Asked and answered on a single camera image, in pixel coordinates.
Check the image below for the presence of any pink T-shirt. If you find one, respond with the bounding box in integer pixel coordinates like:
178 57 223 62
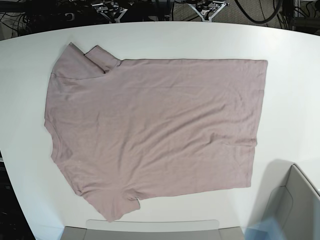
44 43 268 222

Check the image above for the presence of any blue cloth in box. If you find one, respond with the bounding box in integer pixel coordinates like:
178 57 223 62
244 217 286 240

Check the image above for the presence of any grey tray bottom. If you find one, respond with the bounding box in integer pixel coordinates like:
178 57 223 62
61 220 245 240

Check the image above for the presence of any grey box right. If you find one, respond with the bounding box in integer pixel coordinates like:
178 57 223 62
261 164 320 240

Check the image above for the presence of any thick black cable loop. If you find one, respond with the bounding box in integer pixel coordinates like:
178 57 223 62
234 0 283 25

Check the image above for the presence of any white camera bracket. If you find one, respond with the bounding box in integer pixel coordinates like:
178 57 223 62
92 0 127 23
186 0 230 23

